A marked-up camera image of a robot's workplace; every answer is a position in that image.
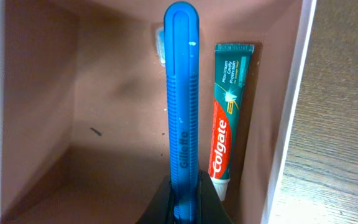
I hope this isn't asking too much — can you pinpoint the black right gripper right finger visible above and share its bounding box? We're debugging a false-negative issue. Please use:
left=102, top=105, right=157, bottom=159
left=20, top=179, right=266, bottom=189
left=196, top=170, right=233, bottom=224

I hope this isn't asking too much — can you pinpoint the blue and white toothbrush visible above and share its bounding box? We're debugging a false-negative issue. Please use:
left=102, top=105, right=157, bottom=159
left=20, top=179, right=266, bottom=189
left=155, top=27, right=165, bottom=67

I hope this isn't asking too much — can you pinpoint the blue Gillette razor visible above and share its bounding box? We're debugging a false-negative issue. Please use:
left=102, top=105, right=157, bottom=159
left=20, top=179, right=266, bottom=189
left=163, top=1, right=198, bottom=223

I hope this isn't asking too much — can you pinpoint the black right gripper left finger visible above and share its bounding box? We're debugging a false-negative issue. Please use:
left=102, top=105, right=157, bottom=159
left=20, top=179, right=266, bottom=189
left=136, top=176, right=175, bottom=224

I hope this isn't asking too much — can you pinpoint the white open cardboard box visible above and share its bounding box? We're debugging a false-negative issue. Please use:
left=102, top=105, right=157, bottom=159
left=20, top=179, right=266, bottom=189
left=0, top=1, right=316, bottom=223

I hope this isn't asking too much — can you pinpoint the Colgate toothpaste tube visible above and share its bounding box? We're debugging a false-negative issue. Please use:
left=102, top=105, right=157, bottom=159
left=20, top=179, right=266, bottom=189
left=208, top=44, right=255, bottom=201

